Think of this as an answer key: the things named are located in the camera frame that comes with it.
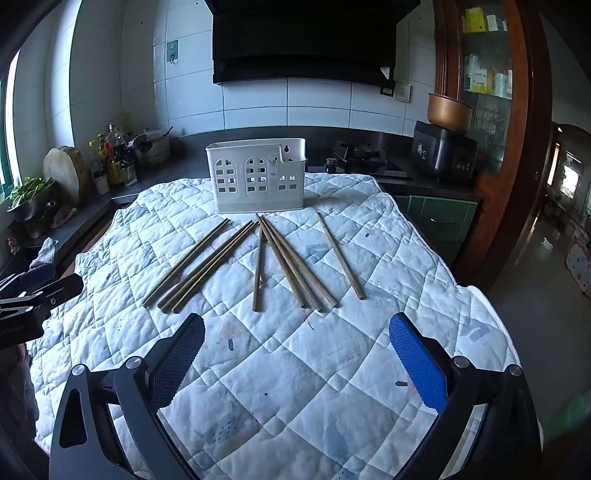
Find black range hood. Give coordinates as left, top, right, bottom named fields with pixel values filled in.
left=203, top=0, right=421, bottom=86

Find dark yellow-labelled sauce bottle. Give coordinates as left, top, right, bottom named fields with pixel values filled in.
left=107, top=152, right=125, bottom=186

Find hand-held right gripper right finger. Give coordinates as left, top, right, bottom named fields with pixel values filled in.
left=389, top=312, right=543, bottom=480

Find round wooden cutting board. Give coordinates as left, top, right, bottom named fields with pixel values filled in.
left=42, top=146, right=86, bottom=206

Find steel cooking pot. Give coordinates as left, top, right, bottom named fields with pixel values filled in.
left=134, top=129, right=172, bottom=168

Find white-labelled bottle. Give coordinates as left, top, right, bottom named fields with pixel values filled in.
left=90, top=141, right=110, bottom=195

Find white plastic utensil holder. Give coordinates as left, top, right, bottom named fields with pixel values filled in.
left=205, top=137, right=308, bottom=214

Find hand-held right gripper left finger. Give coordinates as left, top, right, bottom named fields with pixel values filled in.
left=48, top=312, right=206, bottom=480

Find copper inner pot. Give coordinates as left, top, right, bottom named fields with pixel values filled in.
left=427, top=92, right=475, bottom=134

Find metal bowl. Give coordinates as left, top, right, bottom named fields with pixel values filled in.
left=7, top=189, right=54, bottom=223

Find wooden glass-door cabinet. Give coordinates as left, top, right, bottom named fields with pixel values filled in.
left=431, top=0, right=555, bottom=287

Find green drawer cabinet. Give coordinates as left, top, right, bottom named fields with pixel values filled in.
left=392, top=194, right=481, bottom=243

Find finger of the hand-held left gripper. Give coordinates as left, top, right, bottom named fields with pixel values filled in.
left=0, top=295, right=55, bottom=324
left=9, top=267, right=85, bottom=300

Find black gas stove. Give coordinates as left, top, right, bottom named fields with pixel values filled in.
left=307, top=141, right=414, bottom=181

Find window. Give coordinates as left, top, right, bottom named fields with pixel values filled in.
left=0, top=46, right=24, bottom=185

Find black rice cooker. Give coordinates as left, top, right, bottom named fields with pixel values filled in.
left=412, top=121, right=478, bottom=182

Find white quilted blanket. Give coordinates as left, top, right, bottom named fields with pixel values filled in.
left=28, top=172, right=515, bottom=480

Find white dish cloth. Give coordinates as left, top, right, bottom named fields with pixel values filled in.
left=30, top=237, right=58, bottom=271

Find wooden chopstick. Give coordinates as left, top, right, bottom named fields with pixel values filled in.
left=255, top=213, right=309, bottom=310
left=252, top=224, right=265, bottom=312
left=170, top=222, right=259, bottom=313
left=316, top=211, right=366, bottom=301
left=157, top=220, right=256, bottom=311
left=142, top=218, right=230, bottom=309
left=260, top=215, right=325, bottom=312
left=263, top=217, right=339, bottom=309

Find tall clear oil bottle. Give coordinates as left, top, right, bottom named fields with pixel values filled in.
left=105, top=122, right=122, bottom=158

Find white and green box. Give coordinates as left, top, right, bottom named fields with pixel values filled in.
left=464, top=55, right=490, bottom=93

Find person's left forearm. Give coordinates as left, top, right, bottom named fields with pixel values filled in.
left=0, top=344, right=41, bottom=444

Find green leafy vegetables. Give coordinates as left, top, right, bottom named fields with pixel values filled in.
left=7, top=176, right=55, bottom=206

